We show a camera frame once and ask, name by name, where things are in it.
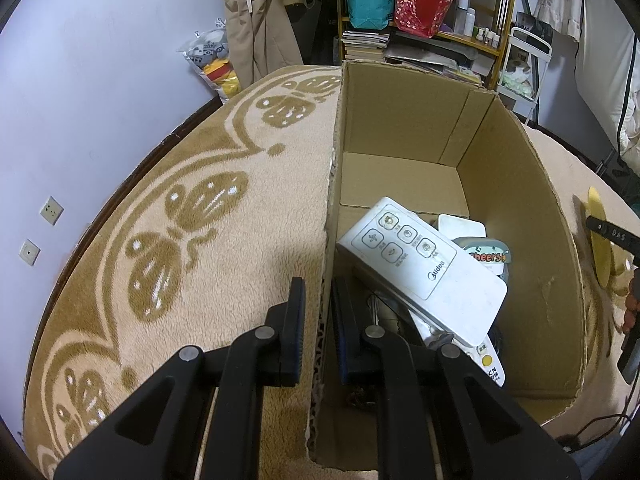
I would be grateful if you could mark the white fan remote control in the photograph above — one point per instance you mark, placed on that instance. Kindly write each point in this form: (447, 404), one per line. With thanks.
(450, 290)

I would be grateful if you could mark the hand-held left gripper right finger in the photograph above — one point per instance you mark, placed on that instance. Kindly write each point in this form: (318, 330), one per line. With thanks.
(342, 340)

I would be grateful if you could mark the short white bottle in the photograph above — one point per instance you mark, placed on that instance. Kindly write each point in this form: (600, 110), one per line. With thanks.
(471, 22)

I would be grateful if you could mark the tall white bottle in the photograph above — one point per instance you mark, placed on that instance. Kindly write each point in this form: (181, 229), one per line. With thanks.
(462, 15)

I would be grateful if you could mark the dark printed bag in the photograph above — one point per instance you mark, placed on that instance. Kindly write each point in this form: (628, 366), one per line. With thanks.
(532, 22)

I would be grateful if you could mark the beige patterned blanket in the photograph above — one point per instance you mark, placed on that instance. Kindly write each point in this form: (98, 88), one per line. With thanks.
(225, 270)

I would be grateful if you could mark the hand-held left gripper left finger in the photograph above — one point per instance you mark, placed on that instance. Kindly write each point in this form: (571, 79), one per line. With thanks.
(300, 330)

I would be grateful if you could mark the stack of books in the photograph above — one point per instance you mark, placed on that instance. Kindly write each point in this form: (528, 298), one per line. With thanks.
(365, 45)

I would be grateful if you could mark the white plug charger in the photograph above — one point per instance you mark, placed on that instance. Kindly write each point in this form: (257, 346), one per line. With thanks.
(462, 225)

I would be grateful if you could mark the person's right hand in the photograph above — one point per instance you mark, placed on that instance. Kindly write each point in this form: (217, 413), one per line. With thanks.
(634, 300)

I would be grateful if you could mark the white wall socket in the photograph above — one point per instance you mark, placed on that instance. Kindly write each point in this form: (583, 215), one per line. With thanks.
(30, 253)
(52, 210)

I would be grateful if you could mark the white metal cart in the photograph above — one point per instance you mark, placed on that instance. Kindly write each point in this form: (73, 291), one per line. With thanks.
(530, 34)

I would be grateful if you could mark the grey plush toy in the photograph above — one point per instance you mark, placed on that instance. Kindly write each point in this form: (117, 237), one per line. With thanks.
(207, 47)

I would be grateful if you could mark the red patterned gift bag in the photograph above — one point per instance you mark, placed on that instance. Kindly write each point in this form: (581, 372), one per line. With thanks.
(420, 7)

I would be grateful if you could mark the pile of papers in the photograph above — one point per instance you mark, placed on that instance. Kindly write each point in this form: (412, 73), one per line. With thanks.
(430, 55)

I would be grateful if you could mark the round tin with colourful label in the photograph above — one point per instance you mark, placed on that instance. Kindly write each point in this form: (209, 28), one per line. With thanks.
(487, 256)

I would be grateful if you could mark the yellow disc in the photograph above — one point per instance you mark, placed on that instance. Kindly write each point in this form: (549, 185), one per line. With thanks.
(598, 266)

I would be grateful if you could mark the dark hanging garment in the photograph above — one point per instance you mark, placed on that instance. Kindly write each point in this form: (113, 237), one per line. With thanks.
(312, 20)

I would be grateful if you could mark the beige hanging coat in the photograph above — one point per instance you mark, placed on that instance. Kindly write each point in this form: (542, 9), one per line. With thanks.
(262, 30)

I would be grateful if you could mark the grey remote control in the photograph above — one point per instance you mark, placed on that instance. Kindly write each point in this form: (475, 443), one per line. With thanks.
(487, 360)

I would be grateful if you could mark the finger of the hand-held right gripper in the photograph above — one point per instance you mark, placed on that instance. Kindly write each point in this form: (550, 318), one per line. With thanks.
(612, 232)

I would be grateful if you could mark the cardboard box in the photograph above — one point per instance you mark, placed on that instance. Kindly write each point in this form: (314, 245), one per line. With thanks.
(520, 260)

